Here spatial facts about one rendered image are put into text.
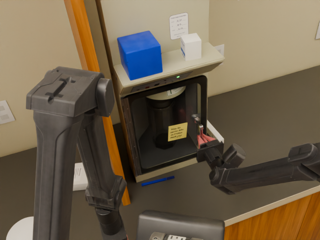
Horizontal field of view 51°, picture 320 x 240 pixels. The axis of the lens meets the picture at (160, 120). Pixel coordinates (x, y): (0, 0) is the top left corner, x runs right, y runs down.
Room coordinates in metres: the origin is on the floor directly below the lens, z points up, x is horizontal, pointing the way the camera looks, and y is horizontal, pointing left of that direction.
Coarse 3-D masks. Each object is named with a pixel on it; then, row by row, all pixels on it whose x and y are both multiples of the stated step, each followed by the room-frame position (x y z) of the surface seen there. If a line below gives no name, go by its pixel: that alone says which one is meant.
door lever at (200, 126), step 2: (196, 118) 0.94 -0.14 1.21; (198, 118) 0.95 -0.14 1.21; (194, 120) 0.94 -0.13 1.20; (196, 120) 0.94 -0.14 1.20; (198, 120) 0.94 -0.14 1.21; (194, 122) 0.94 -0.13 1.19; (196, 122) 0.93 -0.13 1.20; (198, 122) 0.92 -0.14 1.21; (198, 124) 0.92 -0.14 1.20; (200, 124) 0.91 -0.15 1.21; (200, 126) 0.90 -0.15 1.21; (202, 126) 0.90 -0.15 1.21; (200, 128) 0.90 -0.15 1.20; (202, 128) 0.90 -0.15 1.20; (200, 130) 0.90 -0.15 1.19; (202, 130) 0.90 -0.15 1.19; (200, 132) 0.90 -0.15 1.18; (202, 132) 0.90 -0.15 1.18; (200, 134) 0.90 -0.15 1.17; (202, 134) 0.90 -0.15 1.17; (200, 136) 0.90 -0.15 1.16; (202, 136) 0.90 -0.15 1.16; (202, 138) 0.90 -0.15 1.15
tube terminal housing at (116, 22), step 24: (96, 0) 0.96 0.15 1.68; (120, 0) 0.90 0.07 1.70; (144, 0) 0.92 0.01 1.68; (168, 0) 0.94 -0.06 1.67; (192, 0) 0.96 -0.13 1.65; (120, 24) 0.90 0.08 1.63; (144, 24) 0.92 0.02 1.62; (168, 24) 0.94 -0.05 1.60; (192, 24) 0.96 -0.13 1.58; (168, 48) 0.94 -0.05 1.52; (120, 96) 0.89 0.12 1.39; (120, 120) 0.98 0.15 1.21; (168, 168) 0.93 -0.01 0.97
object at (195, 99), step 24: (144, 96) 0.90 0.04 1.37; (168, 96) 0.92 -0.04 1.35; (192, 96) 0.94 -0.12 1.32; (144, 120) 0.90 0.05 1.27; (168, 120) 0.92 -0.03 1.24; (192, 120) 0.94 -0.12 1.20; (144, 144) 0.89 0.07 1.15; (168, 144) 0.92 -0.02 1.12; (192, 144) 0.94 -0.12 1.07; (144, 168) 0.89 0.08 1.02
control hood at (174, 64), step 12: (204, 48) 0.93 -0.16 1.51; (168, 60) 0.88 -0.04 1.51; (180, 60) 0.87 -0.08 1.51; (192, 60) 0.87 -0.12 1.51; (204, 60) 0.86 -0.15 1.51; (216, 60) 0.86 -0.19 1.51; (120, 72) 0.84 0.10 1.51; (168, 72) 0.82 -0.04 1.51; (180, 72) 0.83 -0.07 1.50; (192, 72) 0.88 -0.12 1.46; (204, 72) 0.94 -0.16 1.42; (120, 84) 0.81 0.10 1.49; (132, 84) 0.78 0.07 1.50
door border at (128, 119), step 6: (126, 102) 0.88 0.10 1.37; (126, 108) 0.88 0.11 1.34; (126, 114) 0.88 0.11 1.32; (126, 120) 0.88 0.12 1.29; (132, 126) 0.88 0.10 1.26; (132, 132) 0.88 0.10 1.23; (132, 138) 0.88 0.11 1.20; (132, 144) 0.88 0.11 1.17; (132, 150) 0.88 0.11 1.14; (138, 156) 0.88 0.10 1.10; (138, 162) 0.88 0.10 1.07; (138, 168) 0.88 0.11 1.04; (138, 174) 0.88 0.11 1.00
